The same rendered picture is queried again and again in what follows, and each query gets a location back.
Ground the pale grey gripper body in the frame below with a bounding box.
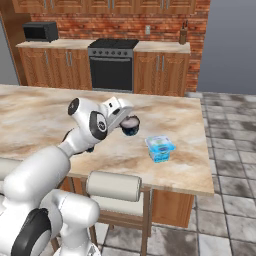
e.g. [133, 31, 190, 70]
[107, 97, 135, 132]

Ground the small dark yogurt container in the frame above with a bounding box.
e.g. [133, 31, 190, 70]
[119, 114, 141, 137]

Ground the large blue yogurt container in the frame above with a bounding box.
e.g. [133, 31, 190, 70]
[144, 134, 177, 164]

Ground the black oven with hob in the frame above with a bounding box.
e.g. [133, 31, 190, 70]
[87, 37, 140, 93]

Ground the wooden lower cupboard run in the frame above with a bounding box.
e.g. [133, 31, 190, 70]
[17, 45, 93, 91]
[132, 50, 191, 98]

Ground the wooden cupboard run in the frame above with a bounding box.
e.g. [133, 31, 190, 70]
[11, 0, 198, 15]
[17, 45, 93, 91]
[132, 50, 191, 98]

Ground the wooden chair with cream backrest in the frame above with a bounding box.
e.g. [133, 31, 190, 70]
[85, 170, 153, 256]

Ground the brown knife block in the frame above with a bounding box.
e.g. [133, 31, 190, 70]
[178, 20, 189, 46]

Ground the wooden upper cupboard run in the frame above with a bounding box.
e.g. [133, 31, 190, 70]
[11, 0, 198, 15]

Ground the wooden kitchen island base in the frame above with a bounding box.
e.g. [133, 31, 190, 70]
[59, 175, 195, 230]

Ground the black microwave oven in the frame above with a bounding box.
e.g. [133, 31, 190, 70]
[22, 21, 60, 44]

